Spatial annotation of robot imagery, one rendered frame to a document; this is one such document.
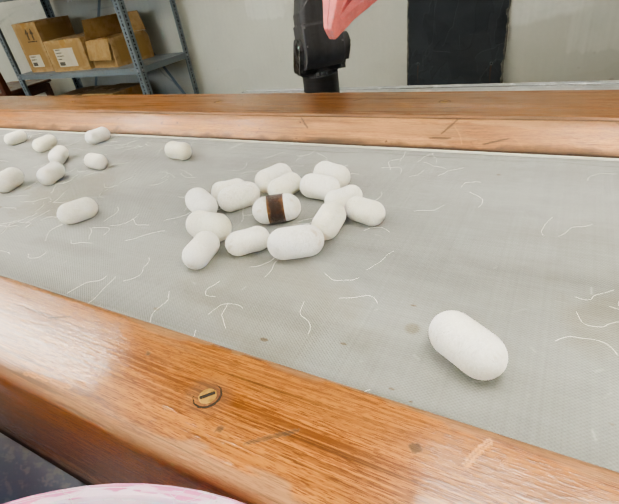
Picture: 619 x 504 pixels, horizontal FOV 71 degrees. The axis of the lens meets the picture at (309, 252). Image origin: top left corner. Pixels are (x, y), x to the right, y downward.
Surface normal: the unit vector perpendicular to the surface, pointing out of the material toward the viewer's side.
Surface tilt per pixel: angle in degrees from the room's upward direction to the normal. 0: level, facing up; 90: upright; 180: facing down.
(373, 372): 0
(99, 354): 0
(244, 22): 90
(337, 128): 45
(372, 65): 90
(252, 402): 0
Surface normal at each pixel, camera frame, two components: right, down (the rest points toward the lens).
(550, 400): -0.14, -0.83
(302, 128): -0.42, -0.21
